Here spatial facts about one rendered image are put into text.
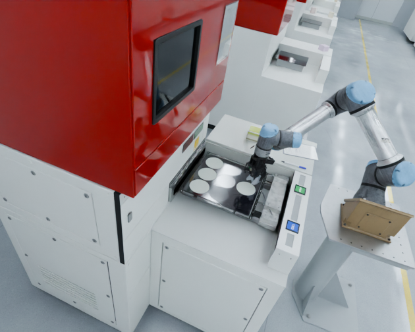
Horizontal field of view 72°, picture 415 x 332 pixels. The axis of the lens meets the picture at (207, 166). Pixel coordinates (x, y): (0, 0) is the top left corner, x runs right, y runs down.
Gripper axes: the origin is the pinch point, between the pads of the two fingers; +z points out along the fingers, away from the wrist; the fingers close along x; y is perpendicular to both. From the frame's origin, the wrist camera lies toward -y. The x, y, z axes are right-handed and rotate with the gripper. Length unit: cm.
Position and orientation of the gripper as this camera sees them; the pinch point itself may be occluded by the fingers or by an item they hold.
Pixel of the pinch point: (254, 182)
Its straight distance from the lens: 153.3
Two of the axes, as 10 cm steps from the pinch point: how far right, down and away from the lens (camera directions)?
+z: -1.4, 7.6, 6.3
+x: 6.0, 5.7, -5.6
